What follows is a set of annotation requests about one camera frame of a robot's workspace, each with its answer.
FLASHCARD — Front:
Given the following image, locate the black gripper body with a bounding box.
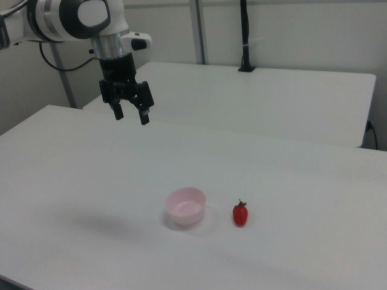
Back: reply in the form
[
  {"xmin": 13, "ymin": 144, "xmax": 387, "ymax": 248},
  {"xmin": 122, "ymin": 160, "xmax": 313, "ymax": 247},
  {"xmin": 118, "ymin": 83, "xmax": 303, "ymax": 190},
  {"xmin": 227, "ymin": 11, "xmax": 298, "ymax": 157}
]
[{"xmin": 99, "ymin": 53, "xmax": 137, "ymax": 98}]

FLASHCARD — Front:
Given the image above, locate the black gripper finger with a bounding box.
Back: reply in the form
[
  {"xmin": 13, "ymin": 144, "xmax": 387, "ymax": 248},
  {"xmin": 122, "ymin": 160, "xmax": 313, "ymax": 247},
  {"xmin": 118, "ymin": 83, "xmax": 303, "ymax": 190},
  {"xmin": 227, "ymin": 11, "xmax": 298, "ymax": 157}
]
[
  {"xmin": 99, "ymin": 80, "xmax": 125, "ymax": 121},
  {"xmin": 129, "ymin": 80, "xmax": 155, "ymax": 126}
]

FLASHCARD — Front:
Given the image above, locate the red strawberry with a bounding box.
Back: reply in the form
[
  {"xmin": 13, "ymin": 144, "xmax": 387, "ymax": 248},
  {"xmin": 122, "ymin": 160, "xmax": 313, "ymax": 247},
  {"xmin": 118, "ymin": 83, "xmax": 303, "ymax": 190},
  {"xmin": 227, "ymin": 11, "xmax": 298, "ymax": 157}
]
[{"xmin": 232, "ymin": 199, "xmax": 249, "ymax": 228}]

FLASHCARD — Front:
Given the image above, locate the pink plastic bowl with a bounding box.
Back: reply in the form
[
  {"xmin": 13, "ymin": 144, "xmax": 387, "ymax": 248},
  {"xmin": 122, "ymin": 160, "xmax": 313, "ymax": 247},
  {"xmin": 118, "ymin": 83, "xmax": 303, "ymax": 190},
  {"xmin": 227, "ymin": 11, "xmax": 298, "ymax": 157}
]
[{"xmin": 164, "ymin": 187, "xmax": 207, "ymax": 228}]

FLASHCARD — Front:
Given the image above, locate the white side table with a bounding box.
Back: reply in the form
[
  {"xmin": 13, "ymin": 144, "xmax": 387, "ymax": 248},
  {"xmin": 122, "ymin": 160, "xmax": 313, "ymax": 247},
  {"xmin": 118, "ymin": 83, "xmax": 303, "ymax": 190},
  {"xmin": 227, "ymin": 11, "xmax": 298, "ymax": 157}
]
[{"xmin": 82, "ymin": 61, "xmax": 377, "ymax": 149}]

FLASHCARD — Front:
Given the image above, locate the grey metal frame post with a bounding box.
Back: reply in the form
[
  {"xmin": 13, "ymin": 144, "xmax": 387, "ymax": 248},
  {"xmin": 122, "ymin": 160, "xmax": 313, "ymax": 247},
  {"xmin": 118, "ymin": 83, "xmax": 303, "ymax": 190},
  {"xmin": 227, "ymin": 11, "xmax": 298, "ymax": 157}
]
[
  {"xmin": 50, "ymin": 42, "xmax": 77, "ymax": 109},
  {"xmin": 189, "ymin": 0, "xmax": 210, "ymax": 65}
]

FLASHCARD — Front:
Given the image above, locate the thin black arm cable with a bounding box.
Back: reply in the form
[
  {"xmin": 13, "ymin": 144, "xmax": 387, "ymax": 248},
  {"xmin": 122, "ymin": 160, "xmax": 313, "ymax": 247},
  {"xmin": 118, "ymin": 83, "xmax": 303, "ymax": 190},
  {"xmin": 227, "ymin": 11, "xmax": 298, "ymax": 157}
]
[{"xmin": 39, "ymin": 42, "xmax": 101, "ymax": 72}]

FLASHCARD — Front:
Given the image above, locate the black camera pole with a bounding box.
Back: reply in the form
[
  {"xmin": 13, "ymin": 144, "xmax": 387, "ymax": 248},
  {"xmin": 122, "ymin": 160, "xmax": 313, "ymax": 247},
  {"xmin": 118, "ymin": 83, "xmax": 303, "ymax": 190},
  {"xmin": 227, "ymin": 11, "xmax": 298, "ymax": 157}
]
[{"xmin": 237, "ymin": 0, "xmax": 258, "ymax": 73}]

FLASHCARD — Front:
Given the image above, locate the black wall cable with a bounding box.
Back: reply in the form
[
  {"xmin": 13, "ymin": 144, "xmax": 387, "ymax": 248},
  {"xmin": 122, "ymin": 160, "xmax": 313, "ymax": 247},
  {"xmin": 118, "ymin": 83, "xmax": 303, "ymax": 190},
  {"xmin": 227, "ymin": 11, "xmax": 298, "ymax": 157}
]
[{"xmin": 366, "ymin": 120, "xmax": 379, "ymax": 150}]

